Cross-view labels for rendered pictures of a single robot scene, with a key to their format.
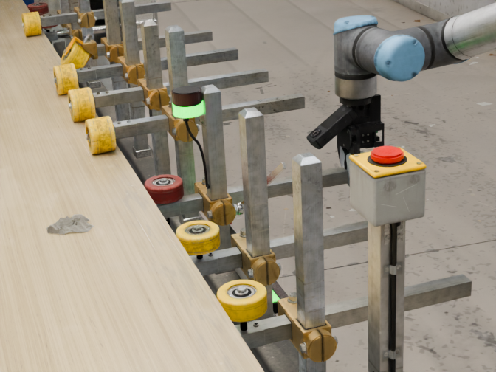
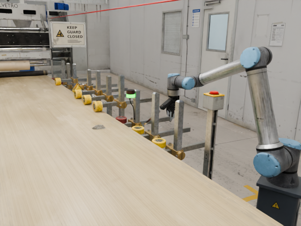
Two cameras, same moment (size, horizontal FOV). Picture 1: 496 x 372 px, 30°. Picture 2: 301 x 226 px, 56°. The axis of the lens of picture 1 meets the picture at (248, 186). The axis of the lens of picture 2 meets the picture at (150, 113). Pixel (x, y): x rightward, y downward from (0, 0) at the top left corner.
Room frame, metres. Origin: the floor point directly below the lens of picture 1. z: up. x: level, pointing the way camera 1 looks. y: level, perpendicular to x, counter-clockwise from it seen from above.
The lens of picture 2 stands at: (-0.16, 0.41, 1.49)
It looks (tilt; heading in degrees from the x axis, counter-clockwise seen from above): 16 degrees down; 347
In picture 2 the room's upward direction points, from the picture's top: 1 degrees clockwise
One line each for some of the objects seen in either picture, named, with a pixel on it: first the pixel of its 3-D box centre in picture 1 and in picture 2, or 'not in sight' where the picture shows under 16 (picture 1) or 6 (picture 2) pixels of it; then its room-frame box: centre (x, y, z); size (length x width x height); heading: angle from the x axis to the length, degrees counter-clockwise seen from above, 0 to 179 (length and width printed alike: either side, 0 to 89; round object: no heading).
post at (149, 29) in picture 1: (157, 114); (109, 103); (2.24, 0.22, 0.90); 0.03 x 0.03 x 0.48; 18
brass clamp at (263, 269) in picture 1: (255, 257); (152, 136); (1.55, -0.01, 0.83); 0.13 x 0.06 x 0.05; 18
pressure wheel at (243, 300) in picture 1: (243, 319); (158, 149); (1.29, 0.02, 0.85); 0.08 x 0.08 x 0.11
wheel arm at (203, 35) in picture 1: (154, 42); (100, 86); (2.79, 0.26, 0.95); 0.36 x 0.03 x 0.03; 108
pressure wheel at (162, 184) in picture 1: (165, 204); (121, 124); (1.77, 0.17, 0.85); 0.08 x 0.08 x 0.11
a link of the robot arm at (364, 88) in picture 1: (355, 85); (172, 92); (1.91, -0.24, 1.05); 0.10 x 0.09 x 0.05; 18
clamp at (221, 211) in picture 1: (213, 202); (134, 124); (1.78, 0.07, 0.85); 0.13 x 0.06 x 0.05; 18
